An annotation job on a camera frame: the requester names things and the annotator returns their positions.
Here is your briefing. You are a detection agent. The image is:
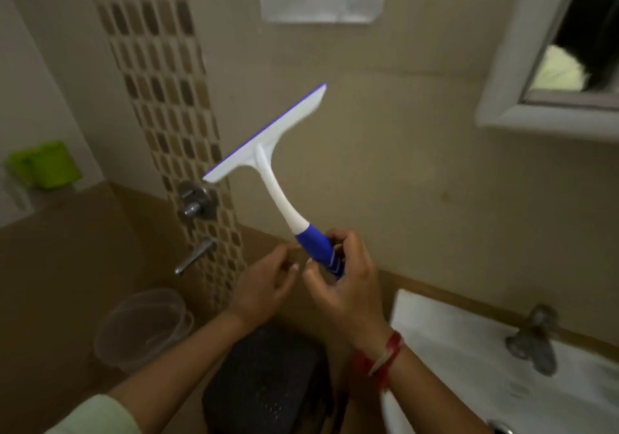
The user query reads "person's right hand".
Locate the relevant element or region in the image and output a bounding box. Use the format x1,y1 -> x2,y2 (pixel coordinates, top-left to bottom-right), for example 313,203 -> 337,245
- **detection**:
302,228 -> 393,348

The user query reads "person's left hand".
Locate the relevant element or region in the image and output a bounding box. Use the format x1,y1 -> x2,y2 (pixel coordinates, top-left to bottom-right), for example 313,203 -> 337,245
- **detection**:
226,244 -> 300,329

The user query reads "white and blue squeegee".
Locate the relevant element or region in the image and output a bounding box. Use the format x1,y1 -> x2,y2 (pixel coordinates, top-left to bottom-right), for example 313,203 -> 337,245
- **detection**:
202,83 -> 346,281

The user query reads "person's right forearm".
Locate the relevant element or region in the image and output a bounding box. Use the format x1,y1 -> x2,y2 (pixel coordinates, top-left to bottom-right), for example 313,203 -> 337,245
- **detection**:
355,339 -> 495,434

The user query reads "person's left forearm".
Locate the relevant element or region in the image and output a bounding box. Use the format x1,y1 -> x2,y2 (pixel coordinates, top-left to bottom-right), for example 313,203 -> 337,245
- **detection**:
104,309 -> 252,434

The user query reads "red thread wristband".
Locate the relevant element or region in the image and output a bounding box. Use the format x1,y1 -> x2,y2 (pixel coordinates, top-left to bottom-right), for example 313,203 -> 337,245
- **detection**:
352,330 -> 405,392

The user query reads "black perforated plastic stool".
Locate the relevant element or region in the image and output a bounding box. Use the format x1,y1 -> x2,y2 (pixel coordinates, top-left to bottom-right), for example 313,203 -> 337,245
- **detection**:
201,323 -> 340,434

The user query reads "clear plastic bucket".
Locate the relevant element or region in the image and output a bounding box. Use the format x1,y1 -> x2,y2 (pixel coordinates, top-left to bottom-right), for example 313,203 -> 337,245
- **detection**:
94,288 -> 195,372

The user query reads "white ceramic sink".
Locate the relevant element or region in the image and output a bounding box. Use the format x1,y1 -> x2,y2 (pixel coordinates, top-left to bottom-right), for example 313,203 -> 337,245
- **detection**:
381,289 -> 619,434

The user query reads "grey metal sink faucet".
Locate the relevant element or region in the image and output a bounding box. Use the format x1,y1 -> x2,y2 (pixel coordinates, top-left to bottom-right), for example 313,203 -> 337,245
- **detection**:
505,304 -> 560,377

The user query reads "light green sleeve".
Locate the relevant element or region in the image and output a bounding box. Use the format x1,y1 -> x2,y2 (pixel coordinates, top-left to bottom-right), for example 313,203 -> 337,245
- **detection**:
45,394 -> 142,434

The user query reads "green plastic container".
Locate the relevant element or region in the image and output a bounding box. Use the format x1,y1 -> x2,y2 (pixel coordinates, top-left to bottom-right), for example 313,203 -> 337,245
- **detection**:
5,141 -> 83,191

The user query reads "white framed mirror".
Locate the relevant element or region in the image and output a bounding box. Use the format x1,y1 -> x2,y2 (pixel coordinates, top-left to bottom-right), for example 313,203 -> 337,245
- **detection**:
475,0 -> 619,143

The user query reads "metal lever wall tap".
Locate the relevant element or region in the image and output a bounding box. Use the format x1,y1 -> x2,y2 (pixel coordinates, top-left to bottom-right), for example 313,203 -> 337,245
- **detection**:
173,236 -> 217,276

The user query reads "round metal wall valve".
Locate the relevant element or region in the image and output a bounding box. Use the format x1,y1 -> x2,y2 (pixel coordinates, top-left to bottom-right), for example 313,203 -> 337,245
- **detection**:
176,180 -> 218,229

